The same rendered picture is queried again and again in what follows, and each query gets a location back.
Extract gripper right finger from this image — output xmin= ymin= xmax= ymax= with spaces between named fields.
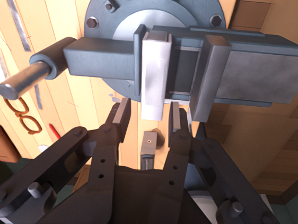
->
xmin=163 ymin=101 xmax=281 ymax=224

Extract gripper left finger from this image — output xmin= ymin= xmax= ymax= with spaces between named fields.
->
xmin=0 ymin=97 xmax=132 ymax=220

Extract small grey block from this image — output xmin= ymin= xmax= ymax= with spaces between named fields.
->
xmin=140 ymin=130 xmax=160 ymax=171

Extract grey steel jaw plate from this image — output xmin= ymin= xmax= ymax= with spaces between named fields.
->
xmin=189 ymin=35 xmax=232 ymax=123

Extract blue vise sliding jaw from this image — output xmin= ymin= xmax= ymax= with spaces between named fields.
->
xmin=29 ymin=23 xmax=148 ymax=97

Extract white aluminium jaw cap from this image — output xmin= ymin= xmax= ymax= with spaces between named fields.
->
xmin=141 ymin=29 xmax=172 ymax=121

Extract blue vise body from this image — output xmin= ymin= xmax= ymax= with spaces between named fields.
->
xmin=151 ymin=25 xmax=298 ymax=108

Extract blue round vise base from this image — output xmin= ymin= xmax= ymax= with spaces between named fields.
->
xmin=83 ymin=0 xmax=226 ymax=105

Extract pale steel swivel disc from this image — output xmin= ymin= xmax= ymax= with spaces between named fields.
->
xmin=112 ymin=9 xmax=198 ymax=41

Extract red pencil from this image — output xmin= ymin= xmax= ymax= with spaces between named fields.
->
xmin=48 ymin=123 xmax=62 ymax=140

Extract orange safety glasses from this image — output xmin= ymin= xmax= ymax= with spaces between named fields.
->
xmin=3 ymin=96 xmax=43 ymax=135

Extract grey steel strip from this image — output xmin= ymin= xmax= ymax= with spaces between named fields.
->
xmin=0 ymin=48 xmax=11 ymax=80

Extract steel ruler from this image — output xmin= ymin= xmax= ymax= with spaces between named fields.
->
xmin=6 ymin=0 xmax=43 ymax=110

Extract steel vise screw handle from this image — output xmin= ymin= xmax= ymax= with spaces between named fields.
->
xmin=0 ymin=61 xmax=51 ymax=100

